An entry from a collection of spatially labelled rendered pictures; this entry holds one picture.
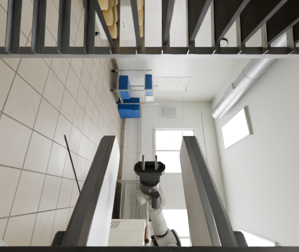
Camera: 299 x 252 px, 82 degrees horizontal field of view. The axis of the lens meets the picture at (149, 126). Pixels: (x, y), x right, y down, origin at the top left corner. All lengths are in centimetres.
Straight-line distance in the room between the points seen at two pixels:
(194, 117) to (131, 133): 213
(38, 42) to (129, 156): 472
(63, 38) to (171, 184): 478
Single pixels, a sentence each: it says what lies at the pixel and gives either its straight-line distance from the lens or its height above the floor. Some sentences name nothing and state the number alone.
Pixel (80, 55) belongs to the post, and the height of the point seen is 65.
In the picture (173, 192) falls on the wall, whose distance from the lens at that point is 518.
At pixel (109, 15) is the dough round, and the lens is 58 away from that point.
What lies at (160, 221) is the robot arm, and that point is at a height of 95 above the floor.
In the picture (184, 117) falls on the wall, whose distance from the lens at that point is 577.
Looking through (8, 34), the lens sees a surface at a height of 41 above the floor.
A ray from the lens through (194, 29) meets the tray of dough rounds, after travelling 61.
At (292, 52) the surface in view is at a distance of 84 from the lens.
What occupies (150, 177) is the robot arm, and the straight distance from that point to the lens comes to 72.
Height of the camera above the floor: 91
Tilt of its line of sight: level
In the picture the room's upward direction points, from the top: 90 degrees clockwise
